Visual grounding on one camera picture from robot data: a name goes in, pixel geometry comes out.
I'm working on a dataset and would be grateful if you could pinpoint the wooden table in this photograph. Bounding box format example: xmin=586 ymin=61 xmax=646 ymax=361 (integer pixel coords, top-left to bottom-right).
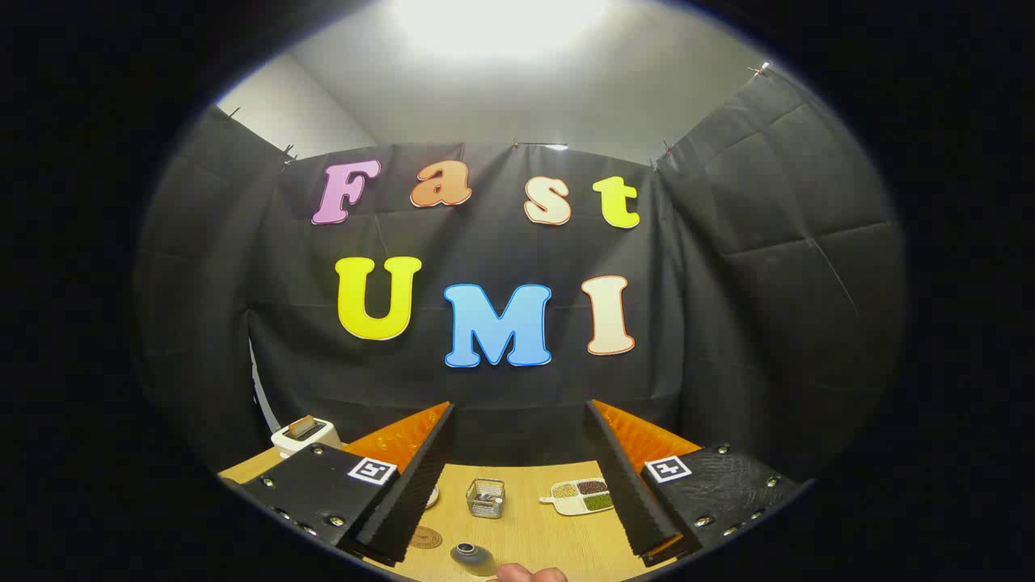
xmin=217 ymin=447 xmax=676 ymax=582

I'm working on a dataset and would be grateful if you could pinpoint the cream toaster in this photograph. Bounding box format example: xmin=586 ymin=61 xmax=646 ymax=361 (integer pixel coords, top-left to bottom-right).
xmin=270 ymin=415 xmax=343 ymax=460

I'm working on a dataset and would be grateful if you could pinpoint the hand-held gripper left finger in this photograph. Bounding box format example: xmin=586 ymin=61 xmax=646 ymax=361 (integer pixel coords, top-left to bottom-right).
xmin=241 ymin=402 xmax=456 ymax=566

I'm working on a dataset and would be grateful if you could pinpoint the small wire basket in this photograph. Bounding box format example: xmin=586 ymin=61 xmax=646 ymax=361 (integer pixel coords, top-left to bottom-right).
xmin=466 ymin=478 xmax=507 ymax=520

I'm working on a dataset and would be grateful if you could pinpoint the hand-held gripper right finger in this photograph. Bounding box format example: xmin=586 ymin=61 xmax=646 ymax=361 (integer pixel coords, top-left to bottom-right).
xmin=585 ymin=399 xmax=803 ymax=566

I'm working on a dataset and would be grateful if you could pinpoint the white divided dish with grains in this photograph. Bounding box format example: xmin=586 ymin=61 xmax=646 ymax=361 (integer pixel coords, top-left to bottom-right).
xmin=539 ymin=478 xmax=616 ymax=517

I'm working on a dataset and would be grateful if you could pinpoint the silver bottle with green label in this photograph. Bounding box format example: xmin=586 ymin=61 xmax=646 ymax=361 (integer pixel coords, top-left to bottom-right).
xmin=450 ymin=542 xmax=499 ymax=577

